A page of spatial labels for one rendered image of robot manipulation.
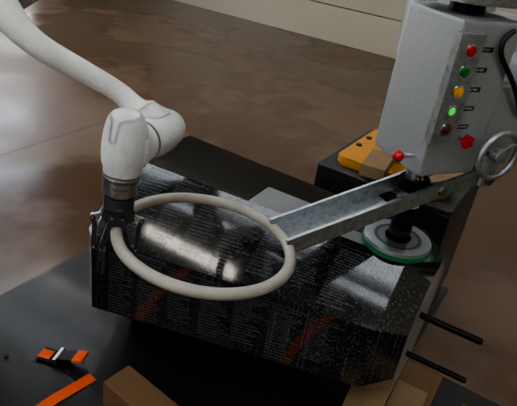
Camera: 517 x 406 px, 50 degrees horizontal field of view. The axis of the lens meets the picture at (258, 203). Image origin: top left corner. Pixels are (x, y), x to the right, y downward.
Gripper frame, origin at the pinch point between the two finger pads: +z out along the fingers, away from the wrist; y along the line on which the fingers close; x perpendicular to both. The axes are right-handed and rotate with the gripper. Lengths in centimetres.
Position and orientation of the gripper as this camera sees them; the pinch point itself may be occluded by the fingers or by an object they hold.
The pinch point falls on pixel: (113, 262)
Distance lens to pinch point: 151.5
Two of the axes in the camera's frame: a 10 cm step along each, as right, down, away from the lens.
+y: 9.7, 1.0, 2.2
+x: -1.5, -4.7, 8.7
